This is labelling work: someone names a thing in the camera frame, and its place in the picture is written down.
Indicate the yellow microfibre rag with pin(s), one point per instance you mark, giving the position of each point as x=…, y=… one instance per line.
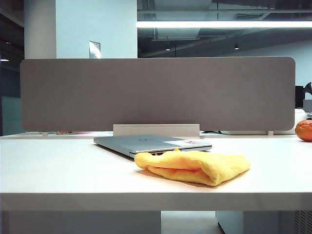
x=195, y=165

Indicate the silver closed laptop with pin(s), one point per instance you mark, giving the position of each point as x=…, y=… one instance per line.
x=136, y=142

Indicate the grey felt desk divider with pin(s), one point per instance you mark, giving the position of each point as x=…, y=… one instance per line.
x=97, y=97

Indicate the small sign on pillar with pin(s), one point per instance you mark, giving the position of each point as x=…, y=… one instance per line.
x=94, y=50

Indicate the black ceiling spotlight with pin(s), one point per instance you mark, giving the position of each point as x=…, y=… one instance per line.
x=236, y=46

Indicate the white ceiling light strip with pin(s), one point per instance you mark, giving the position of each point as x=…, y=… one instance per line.
x=219, y=24

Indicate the white desk leg panel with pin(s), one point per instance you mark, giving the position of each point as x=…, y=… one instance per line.
x=85, y=221

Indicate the white desktop device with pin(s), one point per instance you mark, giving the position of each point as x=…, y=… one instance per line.
x=301, y=114

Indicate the orange tangerine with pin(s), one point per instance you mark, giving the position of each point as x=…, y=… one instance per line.
x=304, y=130

